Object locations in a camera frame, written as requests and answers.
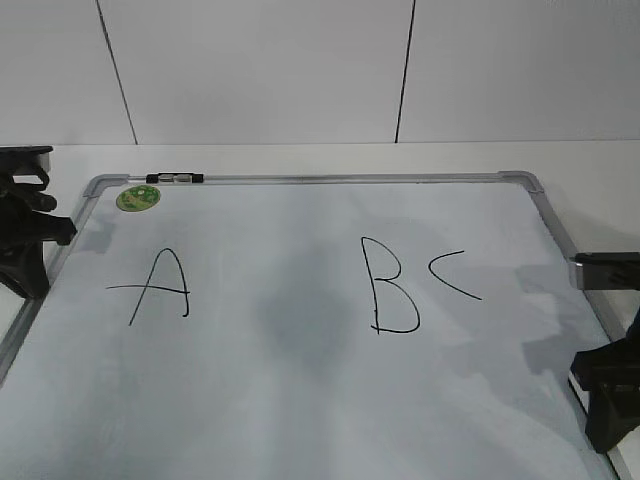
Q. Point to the black silver hanging clip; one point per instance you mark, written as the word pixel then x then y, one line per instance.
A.
pixel 172 177

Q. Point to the white whiteboard with grey frame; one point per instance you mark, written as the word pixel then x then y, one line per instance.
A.
pixel 306 328

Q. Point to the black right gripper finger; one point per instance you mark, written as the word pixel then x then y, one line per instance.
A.
pixel 610 376

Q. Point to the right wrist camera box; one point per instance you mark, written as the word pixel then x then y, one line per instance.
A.
pixel 605 271

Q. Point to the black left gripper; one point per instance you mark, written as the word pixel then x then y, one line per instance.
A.
pixel 25 223

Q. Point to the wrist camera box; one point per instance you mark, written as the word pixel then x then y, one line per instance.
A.
pixel 605 271
pixel 25 160

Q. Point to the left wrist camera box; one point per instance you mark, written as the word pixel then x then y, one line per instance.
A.
pixel 25 160

